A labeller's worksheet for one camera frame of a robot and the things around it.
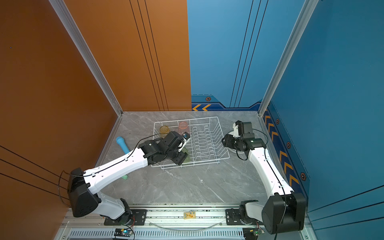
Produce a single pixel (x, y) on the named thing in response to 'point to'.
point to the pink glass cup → (183, 127)
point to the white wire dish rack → (207, 145)
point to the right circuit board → (250, 233)
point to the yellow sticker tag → (189, 215)
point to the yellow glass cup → (164, 130)
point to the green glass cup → (187, 159)
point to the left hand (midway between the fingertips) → (183, 151)
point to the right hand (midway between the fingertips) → (225, 140)
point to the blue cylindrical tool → (120, 140)
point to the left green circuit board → (123, 232)
